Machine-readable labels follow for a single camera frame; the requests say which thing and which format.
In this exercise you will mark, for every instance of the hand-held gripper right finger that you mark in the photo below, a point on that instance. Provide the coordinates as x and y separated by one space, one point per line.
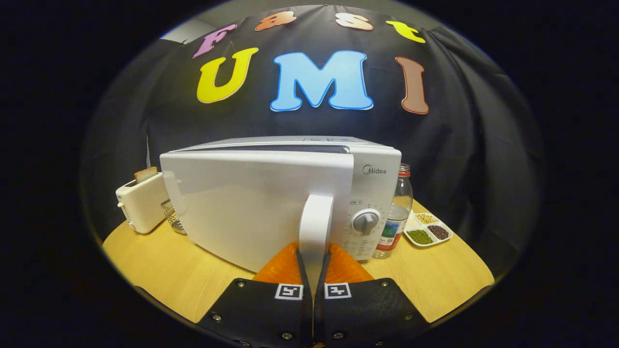
320 309

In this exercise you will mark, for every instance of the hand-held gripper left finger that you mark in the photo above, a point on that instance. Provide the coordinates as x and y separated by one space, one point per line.
306 309

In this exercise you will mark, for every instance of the white microwave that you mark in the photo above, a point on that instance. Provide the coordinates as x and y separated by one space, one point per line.
251 203

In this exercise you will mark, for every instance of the clear plastic water bottle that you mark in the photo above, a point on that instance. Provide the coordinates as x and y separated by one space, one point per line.
394 227

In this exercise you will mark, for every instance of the white divided bean tray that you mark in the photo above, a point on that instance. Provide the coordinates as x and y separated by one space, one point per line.
420 237

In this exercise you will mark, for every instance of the white toaster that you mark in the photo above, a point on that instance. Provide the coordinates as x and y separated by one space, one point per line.
142 205

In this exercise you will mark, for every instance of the toast slice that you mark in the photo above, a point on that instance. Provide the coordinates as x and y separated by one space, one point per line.
145 174

